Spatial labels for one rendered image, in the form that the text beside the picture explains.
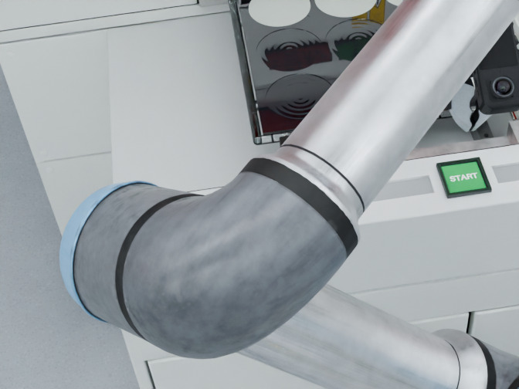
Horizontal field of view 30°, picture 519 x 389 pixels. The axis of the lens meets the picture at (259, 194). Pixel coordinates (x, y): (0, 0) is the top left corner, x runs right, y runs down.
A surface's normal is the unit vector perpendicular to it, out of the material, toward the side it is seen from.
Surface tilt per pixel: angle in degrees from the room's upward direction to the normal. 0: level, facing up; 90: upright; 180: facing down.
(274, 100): 0
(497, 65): 27
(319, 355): 74
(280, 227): 34
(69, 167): 90
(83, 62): 90
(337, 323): 50
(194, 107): 0
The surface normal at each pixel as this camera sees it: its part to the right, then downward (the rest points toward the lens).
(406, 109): 0.49, 0.03
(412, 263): 0.13, 0.74
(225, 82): -0.07, -0.66
